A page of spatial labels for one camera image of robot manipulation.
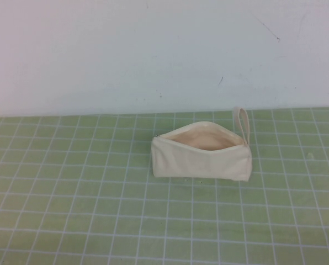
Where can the cream fabric pencil case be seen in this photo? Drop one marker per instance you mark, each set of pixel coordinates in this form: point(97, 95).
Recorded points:
point(200, 163)

